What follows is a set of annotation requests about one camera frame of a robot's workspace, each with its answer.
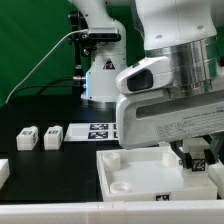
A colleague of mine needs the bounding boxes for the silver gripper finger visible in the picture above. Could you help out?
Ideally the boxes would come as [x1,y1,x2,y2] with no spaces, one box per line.
[204,133,224,165]
[170,141,192,169]

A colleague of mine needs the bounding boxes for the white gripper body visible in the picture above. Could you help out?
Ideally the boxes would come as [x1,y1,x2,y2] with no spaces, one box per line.
[116,90,224,149]

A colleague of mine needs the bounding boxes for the white square tabletop part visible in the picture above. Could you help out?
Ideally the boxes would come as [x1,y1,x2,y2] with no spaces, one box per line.
[96,146,218,201]

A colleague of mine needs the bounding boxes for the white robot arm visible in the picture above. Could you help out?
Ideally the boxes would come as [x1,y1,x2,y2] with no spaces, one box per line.
[116,0,224,169]

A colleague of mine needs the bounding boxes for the white fiducial marker plate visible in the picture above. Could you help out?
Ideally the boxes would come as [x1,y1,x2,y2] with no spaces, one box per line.
[64,123,118,142]

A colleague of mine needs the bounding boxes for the white front obstacle bar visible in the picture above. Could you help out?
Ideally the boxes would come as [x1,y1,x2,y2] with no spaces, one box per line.
[0,200,224,224]

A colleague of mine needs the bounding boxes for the white left obstacle bar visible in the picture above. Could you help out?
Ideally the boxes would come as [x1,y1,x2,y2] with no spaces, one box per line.
[0,159,10,189]

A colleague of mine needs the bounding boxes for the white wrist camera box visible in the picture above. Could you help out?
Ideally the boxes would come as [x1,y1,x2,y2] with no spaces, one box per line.
[116,56,174,95]

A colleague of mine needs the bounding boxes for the black camera stand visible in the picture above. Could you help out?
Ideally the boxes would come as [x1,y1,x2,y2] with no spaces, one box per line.
[68,11,96,89]

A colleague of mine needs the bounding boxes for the black cables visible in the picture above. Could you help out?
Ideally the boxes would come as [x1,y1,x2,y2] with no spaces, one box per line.
[5,77,86,101]

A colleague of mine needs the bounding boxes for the white cable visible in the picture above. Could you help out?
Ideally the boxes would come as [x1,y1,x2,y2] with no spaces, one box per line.
[5,29,90,104]

